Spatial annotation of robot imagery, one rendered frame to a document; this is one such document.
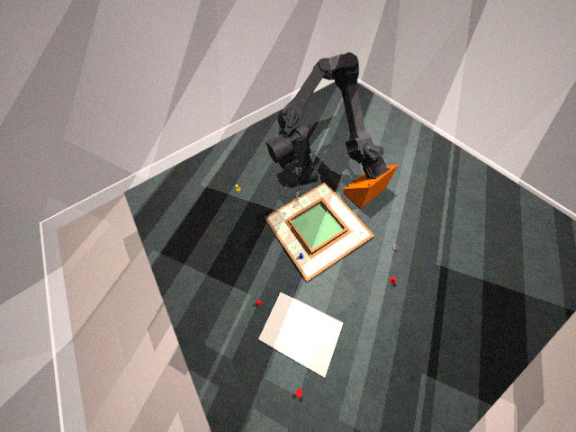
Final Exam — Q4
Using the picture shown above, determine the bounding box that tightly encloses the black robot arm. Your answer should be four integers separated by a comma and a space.
266, 52, 391, 179

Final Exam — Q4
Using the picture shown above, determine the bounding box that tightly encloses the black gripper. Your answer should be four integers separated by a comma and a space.
292, 145, 318, 185

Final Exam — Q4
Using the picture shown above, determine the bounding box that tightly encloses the white rectangular sheet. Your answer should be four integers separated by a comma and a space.
259, 292, 343, 377

